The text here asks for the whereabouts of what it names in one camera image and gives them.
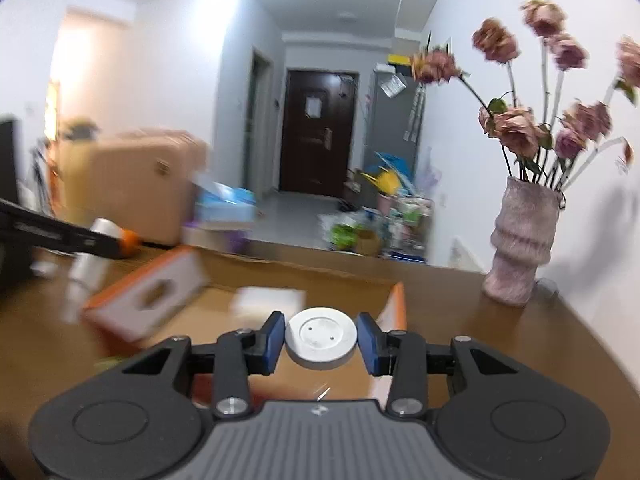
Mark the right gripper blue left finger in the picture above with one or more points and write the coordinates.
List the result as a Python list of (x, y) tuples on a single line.
[(239, 355)]

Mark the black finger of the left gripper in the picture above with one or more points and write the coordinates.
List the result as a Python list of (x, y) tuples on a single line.
[(22, 225)]

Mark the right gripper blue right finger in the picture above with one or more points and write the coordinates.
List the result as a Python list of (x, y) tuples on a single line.
[(401, 356)]

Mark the round white metal disc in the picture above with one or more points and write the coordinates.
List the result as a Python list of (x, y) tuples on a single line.
[(320, 338)]

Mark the small white tube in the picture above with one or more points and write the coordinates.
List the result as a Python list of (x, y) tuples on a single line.
[(85, 278)]

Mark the black paper bag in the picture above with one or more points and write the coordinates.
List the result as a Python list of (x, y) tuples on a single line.
[(14, 261)]

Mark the clear plastic swab container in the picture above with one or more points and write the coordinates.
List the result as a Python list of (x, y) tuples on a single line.
[(259, 302)]

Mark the orange cardboard box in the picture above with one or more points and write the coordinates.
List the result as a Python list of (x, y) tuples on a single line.
[(202, 294)]

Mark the orange fruit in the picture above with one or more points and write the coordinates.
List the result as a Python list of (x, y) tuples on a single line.
[(129, 243)]

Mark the pink ribbed suitcase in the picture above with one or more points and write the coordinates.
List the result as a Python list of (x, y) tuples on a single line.
[(141, 180)]

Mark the cluttered storage cart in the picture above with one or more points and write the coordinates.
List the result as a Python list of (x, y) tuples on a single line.
[(384, 216)]

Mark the blue tissue box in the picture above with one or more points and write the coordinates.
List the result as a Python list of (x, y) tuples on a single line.
[(218, 203)]

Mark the pink ceramic vase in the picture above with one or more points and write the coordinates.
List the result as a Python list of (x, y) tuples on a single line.
[(523, 237)]

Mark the grey refrigerator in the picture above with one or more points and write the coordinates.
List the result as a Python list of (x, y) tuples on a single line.
[(393, 99)]

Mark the dried pink rose bouquet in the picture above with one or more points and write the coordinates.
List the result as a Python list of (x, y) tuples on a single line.
[(548, 150)]

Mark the dark brown door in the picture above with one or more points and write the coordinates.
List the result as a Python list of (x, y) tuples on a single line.
[(317, 126)]

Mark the yellow box on refrigerator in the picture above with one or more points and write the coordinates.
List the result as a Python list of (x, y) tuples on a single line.
[(398, 59)]

